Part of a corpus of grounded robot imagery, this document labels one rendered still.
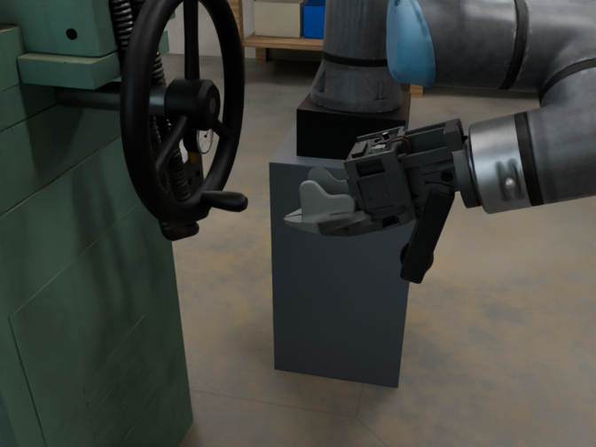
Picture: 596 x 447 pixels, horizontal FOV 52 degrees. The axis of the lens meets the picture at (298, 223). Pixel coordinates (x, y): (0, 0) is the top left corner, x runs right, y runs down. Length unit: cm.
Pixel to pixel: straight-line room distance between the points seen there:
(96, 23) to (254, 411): 97
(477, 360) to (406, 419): 28
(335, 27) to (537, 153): 71
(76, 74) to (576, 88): 50
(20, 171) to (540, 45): 57
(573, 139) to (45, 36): 55
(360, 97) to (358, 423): 70
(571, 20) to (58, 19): 52
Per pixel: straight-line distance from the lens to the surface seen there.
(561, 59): 64
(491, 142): 58
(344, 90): 121
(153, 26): 63
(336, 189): 67
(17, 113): 77
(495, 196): 59
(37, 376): 88
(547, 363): 166
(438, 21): 61
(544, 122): 59
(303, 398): 146
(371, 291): 133
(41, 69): 75
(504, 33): 63
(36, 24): 76
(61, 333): 89
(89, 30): 72
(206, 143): 107
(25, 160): 78
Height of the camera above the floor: 104
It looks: 29 degrees down
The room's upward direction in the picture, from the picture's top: straight up
